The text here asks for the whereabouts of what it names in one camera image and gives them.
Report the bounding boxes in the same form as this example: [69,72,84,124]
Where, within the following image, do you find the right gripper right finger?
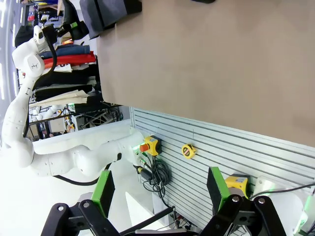
[199,166,288,236]

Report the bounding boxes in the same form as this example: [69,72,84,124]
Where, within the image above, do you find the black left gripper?
[43,21,79,42]

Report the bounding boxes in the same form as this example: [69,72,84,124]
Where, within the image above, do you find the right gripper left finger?
[40,169,120,236]

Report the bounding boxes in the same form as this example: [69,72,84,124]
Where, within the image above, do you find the blue folded jeans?
[40,44,91,59]

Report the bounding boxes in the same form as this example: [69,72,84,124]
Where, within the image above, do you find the yellow emergency stop box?
[139,135,163,157]
[224,174,250,200]

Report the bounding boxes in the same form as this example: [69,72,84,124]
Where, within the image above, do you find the red folded cloth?
[41,51,97,66]

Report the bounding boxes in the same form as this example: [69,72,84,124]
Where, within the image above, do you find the white printed cloth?
[52,63,74,73]

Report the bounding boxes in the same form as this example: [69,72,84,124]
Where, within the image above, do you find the yellow tape measure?
[181,143,197,160]

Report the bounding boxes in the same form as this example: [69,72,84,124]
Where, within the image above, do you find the black folded garments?
[33,70,102,102]

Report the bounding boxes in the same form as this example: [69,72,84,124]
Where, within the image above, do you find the beige folded cloth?
[29,89,90,108]

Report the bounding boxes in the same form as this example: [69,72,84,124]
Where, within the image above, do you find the black metal rack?
[28,102,125,131]

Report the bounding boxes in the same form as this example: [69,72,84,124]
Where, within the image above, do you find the thick black left arm hose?
[22,29,123,187]

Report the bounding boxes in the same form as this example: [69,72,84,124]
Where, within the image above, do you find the grey slatted base plate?
[129,106,315,231]

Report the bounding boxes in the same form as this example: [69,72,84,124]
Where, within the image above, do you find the black cable bundle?
[133,154,172,198]

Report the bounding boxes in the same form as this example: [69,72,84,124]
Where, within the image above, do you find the thin black base cable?
[248,182,315,200]

